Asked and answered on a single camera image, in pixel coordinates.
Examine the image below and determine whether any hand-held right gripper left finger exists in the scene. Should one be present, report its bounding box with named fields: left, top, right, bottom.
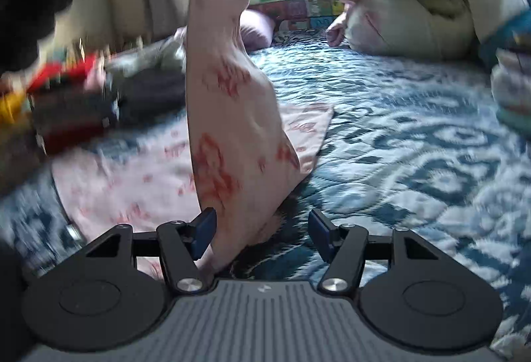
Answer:
left=85, top=208, right=217, bottom=297

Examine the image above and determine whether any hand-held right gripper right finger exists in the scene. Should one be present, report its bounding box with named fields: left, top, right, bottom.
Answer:
left=309, top=208, right=444, bottom=299

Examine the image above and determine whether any pink garment with red print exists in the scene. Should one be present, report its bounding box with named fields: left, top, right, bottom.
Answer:
left=51, top=0, right=335, bottom=276

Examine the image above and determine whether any pink pillow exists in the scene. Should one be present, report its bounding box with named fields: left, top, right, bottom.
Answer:
left=240, top=9, right=275, bottom=52

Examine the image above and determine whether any beige padded headboard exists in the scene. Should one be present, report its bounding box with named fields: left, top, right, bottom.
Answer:
left=53, top=0, right=193, bottom=54

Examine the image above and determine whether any colourful patchwork cushion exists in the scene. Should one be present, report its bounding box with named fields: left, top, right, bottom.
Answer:
left=248, top=0, right=347, bottom=43

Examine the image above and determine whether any blue white patterned blanket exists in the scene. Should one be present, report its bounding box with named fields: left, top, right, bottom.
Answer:
left=0, top=29, right=531, bottom=359

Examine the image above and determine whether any yellow cloth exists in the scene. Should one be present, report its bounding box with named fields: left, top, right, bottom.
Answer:
left=0, top=90, right=31, bottom=126

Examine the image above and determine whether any dark red garment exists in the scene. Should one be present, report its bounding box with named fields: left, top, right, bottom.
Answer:
left=28, top=88, right=122, bottom=153

